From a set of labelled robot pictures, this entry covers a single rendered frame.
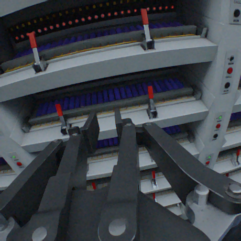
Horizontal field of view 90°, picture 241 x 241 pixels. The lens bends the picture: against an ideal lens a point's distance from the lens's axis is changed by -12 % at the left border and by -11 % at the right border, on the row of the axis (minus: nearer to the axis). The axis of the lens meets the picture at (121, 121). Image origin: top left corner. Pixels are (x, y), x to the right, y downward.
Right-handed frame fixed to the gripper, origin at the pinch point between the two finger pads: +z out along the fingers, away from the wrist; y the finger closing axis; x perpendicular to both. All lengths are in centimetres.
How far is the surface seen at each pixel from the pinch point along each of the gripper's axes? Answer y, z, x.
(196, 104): 27.2, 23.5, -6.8
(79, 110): -10.3, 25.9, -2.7
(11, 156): -36.0, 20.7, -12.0
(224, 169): 48, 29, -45
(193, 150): 28.1, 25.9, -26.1
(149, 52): 11.4, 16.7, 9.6
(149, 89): 11.7, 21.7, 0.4
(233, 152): 57, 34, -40
